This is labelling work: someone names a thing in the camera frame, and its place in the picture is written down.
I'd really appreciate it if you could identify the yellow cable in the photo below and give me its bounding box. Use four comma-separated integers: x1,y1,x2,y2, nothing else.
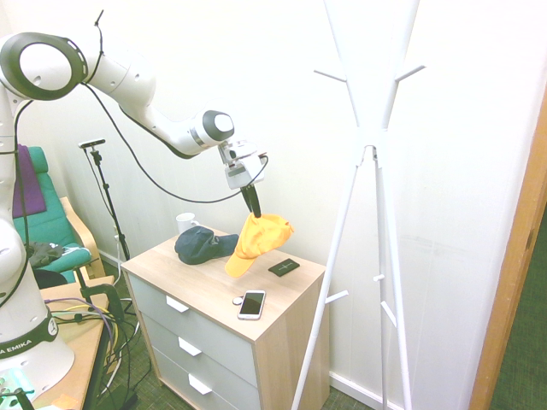
44,300,120,345

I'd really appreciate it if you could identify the black camera tripod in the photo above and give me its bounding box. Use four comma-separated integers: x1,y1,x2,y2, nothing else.
87,147,132,263

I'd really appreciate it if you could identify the green wooden armchair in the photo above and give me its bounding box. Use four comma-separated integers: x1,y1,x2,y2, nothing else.
12,146,116,292

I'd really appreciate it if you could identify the purple cloth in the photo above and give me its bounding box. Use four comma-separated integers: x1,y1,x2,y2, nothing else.
11,143,48,218

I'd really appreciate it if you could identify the light wood dresser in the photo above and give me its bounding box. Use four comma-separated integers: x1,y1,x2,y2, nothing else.
121,232,331,410

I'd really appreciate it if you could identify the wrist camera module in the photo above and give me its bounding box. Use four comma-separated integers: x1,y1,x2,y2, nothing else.
218,140,260,168

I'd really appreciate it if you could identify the black metal table clamp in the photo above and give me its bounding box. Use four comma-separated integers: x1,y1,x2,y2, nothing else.
73,266,126,322

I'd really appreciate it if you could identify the grey drawer white handle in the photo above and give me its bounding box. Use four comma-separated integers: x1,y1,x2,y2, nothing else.
139,311,260,410
126,272,257,389
151,345,262,410

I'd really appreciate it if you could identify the yellow smiley baseball cap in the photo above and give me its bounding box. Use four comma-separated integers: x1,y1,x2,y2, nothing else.
224,212,296,279

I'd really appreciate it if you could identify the navy blue baseball cap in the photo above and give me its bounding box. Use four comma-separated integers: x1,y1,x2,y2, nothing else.
174,225,240,266

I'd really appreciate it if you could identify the dark clothing pile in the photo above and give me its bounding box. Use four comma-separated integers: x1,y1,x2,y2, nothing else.
26,241,66,268

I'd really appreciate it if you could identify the wooden door frame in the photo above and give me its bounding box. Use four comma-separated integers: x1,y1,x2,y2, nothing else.
468,74,547,410

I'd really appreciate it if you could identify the white ceramic mug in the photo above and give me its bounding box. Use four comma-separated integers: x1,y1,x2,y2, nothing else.
175,212,201,236

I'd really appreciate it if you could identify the purple cable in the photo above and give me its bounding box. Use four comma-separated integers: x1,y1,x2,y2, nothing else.
50,307,119,355

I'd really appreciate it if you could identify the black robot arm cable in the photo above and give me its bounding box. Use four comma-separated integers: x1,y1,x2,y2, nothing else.
79,80,269,205

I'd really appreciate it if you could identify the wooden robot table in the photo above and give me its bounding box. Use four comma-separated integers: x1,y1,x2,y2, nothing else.
0,277,119,410

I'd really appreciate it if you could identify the white coat rack stand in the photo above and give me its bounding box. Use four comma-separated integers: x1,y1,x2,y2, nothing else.
290,0,427,410

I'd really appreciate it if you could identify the white smartphone black screen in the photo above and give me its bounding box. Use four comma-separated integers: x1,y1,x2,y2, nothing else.
237,290,267,321

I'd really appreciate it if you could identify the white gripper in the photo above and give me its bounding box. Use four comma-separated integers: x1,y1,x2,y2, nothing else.
224,153,264,219

